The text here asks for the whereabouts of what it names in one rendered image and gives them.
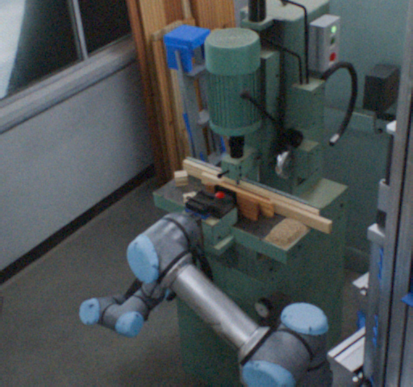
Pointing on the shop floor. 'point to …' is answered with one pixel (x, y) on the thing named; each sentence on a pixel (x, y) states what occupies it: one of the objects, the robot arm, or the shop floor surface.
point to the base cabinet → (302, 285)
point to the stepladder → (192, 35)
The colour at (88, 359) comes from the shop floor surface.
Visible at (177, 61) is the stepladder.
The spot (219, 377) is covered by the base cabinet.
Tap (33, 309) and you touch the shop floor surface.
